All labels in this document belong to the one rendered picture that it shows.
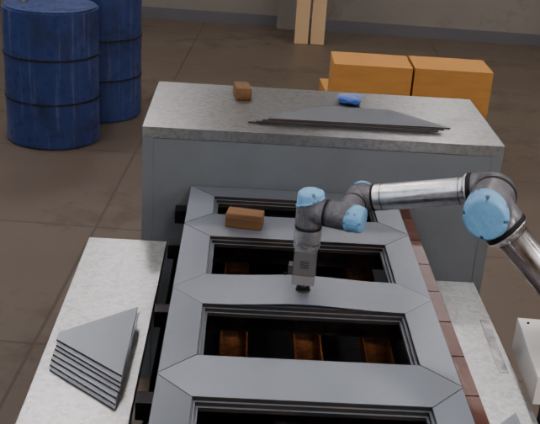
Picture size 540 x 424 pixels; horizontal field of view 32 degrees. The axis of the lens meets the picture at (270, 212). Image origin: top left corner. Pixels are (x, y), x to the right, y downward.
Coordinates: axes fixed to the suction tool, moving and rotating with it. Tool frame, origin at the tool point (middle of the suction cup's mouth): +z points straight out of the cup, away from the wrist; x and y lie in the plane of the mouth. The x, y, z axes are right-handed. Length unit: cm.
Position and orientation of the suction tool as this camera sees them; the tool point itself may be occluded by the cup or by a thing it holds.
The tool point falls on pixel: (302, 293)
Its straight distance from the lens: 267.5
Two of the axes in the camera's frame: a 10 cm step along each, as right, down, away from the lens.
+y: -1.1, 3.8, -9.2
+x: 9.9, 1.0, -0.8
